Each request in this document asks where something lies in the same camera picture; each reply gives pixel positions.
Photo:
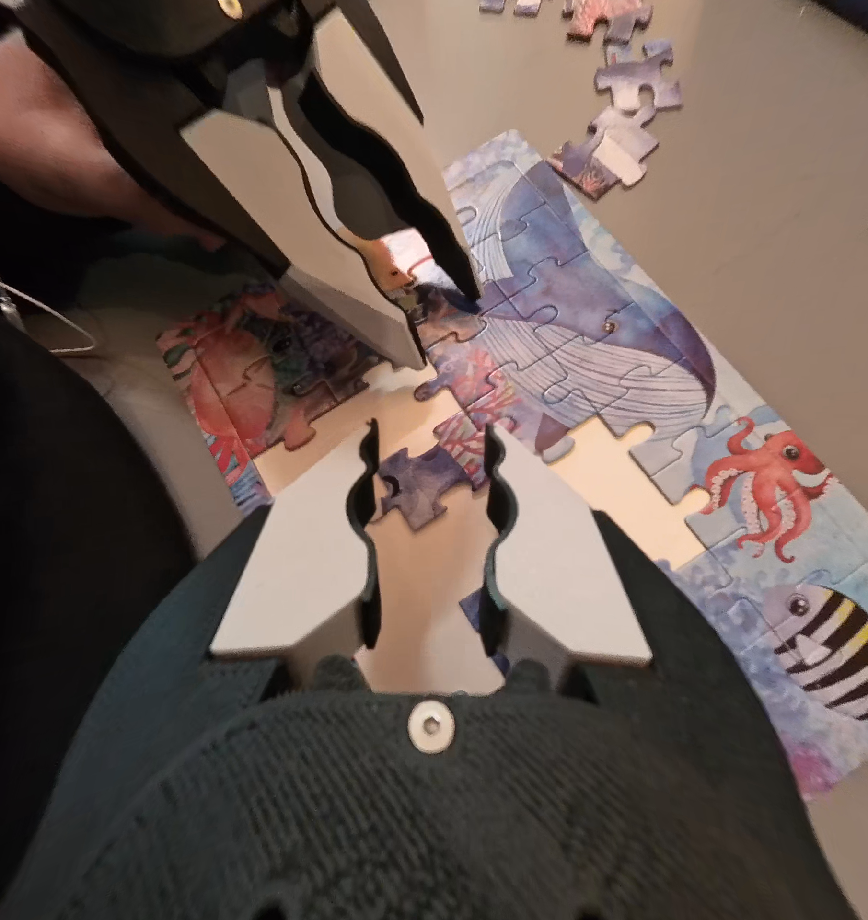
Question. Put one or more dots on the sea animal jigsaw puzzle board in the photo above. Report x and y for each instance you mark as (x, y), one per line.
(585, 338)

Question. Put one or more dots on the person's left hand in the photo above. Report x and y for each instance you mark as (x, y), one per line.
(45, 129)

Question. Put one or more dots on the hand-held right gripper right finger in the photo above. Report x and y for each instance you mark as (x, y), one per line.
(570, 582)

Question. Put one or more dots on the pink coral puzzle piece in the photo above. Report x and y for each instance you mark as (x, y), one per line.
(423, 489)

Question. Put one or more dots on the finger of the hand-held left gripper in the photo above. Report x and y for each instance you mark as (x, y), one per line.
(383, 122)
(261, 194)

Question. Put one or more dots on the row of loose jigsaw pieces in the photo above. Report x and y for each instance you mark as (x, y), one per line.
(642, 79)

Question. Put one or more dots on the person's torso in black clothing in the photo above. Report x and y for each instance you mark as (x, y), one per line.
(60, 467)

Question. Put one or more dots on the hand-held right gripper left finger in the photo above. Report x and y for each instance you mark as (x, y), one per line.
(290, 575)

